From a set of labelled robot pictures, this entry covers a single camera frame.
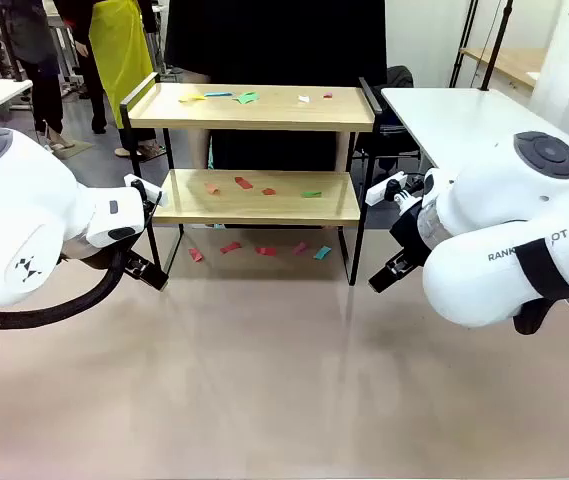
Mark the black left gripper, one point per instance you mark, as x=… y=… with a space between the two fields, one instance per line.
x=125 y=257

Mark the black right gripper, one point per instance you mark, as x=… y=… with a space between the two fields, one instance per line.
x=411 y=230

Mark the person's right forearm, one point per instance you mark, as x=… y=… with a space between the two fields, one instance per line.
x=199 y=150

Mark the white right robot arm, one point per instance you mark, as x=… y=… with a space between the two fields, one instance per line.
x=489 y=280

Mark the person's left forearm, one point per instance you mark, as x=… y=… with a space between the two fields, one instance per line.
x=343 y=150

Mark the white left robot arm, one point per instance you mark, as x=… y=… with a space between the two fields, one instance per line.
x=14 y=210

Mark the red paper scrap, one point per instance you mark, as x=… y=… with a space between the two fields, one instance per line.
x=196 y=255
x=230 y=247
x=244 y=183
x=266 y=251
x=269 y=191

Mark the teal paper scrap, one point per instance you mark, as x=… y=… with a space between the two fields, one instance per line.
x=322 y=252

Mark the pink paper strip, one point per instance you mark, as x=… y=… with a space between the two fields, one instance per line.
x=300 y=248

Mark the orange-red paper scrap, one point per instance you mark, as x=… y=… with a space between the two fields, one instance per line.
x=212 y=189

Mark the green flat paper strip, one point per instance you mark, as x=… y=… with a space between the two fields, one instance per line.
x=310 y=194

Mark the olive floor mat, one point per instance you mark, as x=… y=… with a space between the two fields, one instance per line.
x=71 y=150

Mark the large white table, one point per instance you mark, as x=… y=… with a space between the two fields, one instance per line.
x=439 y=115

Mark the yellow paper scrap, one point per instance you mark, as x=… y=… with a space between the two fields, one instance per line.
x=191 y=98

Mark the black chair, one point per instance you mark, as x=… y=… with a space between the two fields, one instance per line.
x=399 y=82

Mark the blue paper strip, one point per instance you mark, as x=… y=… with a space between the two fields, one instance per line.
x=218 y=94

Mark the white paper scrap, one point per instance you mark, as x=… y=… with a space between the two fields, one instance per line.
x=304 y=99

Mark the green curled paper scrap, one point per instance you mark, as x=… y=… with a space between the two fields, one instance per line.
x=246 y=98

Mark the light wooden desk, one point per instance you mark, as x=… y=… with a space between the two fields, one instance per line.
x=509 y=62

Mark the black pole stand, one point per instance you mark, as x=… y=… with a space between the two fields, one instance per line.
x=495 y=50

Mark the person wearing yellow apron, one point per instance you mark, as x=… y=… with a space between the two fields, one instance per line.
x=76 y=30

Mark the person in dark clothes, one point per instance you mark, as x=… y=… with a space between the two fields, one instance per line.
x=39 y=40

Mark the person in black shirt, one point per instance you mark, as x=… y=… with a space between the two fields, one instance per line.
x=274 y=40

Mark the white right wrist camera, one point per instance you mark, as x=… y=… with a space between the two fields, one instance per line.
x=383 y=191

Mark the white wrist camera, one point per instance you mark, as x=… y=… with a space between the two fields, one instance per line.
x=383 y=191
x=153 y=192

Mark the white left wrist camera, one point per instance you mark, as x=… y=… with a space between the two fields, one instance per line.
x=153 y=192

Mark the two-tier wooden shelf black frame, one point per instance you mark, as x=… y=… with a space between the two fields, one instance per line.
x=249 y=114

